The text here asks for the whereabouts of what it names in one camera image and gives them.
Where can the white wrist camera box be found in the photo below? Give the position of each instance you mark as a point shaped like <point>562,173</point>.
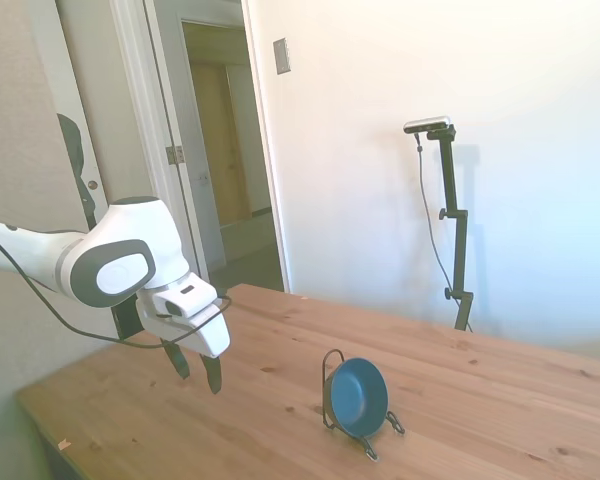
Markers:
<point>185,302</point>

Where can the wooden hallway door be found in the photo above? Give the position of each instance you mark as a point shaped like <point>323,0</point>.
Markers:
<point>225,150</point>

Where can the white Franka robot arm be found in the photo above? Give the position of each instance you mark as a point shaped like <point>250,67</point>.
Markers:
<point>40,250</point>

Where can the white open door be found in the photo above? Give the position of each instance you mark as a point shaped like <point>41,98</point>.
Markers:
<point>115,100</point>

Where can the silver door knob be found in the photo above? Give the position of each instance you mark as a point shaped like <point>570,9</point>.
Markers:
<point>92,185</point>

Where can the blue bowl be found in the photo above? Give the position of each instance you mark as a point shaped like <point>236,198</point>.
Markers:
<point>357,397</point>

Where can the metal door hinge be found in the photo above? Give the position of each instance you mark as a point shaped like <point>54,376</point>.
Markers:
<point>175,154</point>

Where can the silver stereo camera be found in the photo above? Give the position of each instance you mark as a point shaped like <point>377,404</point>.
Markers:
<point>427,124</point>

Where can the black camera stand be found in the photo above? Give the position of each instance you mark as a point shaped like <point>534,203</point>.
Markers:
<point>455,225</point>

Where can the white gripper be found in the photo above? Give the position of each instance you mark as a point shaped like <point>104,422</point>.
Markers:
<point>207,337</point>

